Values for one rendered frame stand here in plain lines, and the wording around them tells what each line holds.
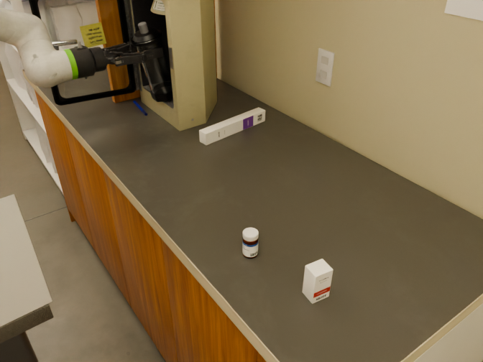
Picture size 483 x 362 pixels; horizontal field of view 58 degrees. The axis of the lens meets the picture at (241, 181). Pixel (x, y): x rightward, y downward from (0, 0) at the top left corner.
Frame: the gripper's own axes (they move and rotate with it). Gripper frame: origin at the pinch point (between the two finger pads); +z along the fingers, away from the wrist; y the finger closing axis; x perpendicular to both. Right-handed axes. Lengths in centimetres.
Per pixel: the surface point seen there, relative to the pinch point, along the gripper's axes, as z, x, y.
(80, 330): -46, 120, 6
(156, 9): 3.7, -12.6, -0.6
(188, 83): 7.1, 9.5, -13.2
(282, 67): 45.3, 10.0, -17.5
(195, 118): 9.1, 23.2, -13.3
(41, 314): -60, 28, -66
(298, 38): 45, -2, -25
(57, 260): -41, 121, 58
